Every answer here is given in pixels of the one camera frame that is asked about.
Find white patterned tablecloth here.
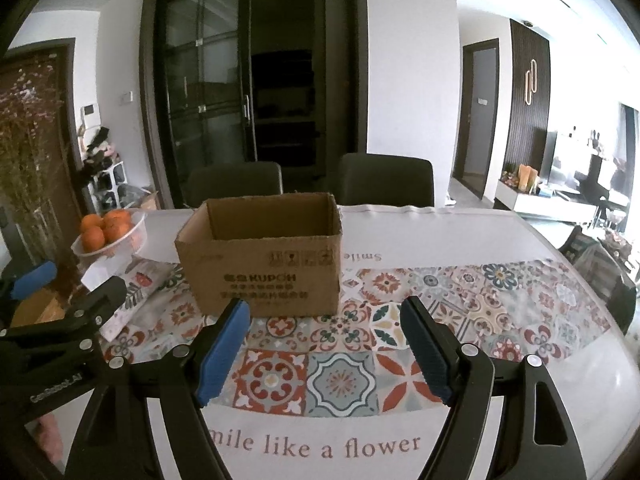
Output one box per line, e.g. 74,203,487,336
50,204,640,480

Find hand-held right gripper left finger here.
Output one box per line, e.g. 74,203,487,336
65,298,252,480

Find glass vase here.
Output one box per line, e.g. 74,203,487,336
12,197,66,271

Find woven tan basket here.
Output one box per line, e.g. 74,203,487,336
10,287,67,328

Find dark framed interior door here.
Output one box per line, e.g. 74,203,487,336
452,39,501,201

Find chair with draped cloth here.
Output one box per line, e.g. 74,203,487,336
557,225,638,333

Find white storage shelf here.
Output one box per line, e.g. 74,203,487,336
92,161,125,206

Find dark dining chair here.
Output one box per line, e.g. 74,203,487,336
336,152,435,207
187,161,284,208

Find dark glass door cabinet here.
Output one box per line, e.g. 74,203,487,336
142,0,368,208

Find leaf print tissue pouch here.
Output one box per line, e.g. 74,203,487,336
80,257,187,343

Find brown cardboard box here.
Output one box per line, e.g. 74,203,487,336
174,192,343,318

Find dried flower bouquet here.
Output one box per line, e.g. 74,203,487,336
0,65,68,241

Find orange paper bags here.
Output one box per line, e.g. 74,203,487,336
517,164,540,193

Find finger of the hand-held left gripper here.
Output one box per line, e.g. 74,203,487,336
65,275,128,343
0,260,58,302

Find looped wall lamp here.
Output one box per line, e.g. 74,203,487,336
524,59,538,107

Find clear fruit bowl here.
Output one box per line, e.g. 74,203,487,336
71,208,148,258

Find person's left forearm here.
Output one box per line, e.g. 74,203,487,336
37,410,66,471

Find dark slatted wall panel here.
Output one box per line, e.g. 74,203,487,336
500,17,551,196

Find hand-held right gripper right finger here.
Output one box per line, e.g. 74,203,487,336
399,296,588,480

